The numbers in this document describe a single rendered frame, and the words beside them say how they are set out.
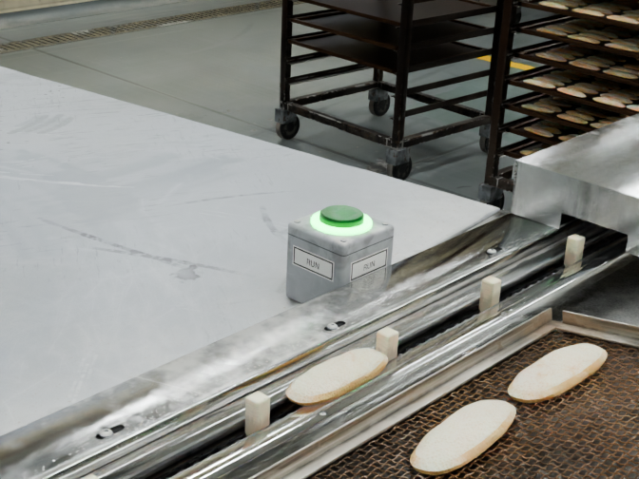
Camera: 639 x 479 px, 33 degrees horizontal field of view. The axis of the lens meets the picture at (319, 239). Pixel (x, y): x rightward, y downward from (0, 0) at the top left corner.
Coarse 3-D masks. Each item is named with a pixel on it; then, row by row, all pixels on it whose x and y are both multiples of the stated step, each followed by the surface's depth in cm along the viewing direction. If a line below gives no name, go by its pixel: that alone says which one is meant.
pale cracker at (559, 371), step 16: (560, 352) 75; (576, 352) 75; (592, 352) 75; (528, 368) 73; (544, 368) 73; (560, 368) 73; (576, 368) 73; (592, 368) 73; (512, 384) 72; (528, 384) 71; (544, 384) 71; (560, 384) 71; (576, 384) 72; (528, 400) 70; (544, 400) 70
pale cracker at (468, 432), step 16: (480, 400) 70; (496, 400) 69; (464, 416) 67; (480, 416) 67; (496, 416) 67; (512, 416) 68; (432, 432) 65; (448, 432) 65; (464, 432) 65; (480, 432) 65; (496, 432) 66; (416, 448) 64; (432, 448) 64; (448, 448) 63; (464, 448) 63; (480, 448) 64; (416, 464) 63; (432, 464) 62; (448, 464) 62; (464, 464) 63
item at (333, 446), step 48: (528, 336) 80; (576, 336) 80; (624, 336) 79; (432, 384) 73; (480, 384) 74; (624, 384) 72; (336, 432) 66; (384, 432) 68; (576, 432) 66; (624, 432) 65
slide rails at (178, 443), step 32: (544, 256) 104; (480, 288) 97; (416, 320) 91; (480, 320) 91; (416, 352) 86; (288, 384) 80; (224, 416) 76; (288, 416) 76; (160, 448) 72; (192, 448) 73
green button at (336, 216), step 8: (328, 208) 98; (336, 208) 98; (344, 208) 98; (352, 208) 98; (320, 216) 96; (328, 216) 96; (336, 216) 96; (344, 216) 96; (352, 216) 96; (360, 216) 96; (328, 224) 96; (336, 224) 95; (344, 224) 95; (352, 224) 95; (360, 224) 96
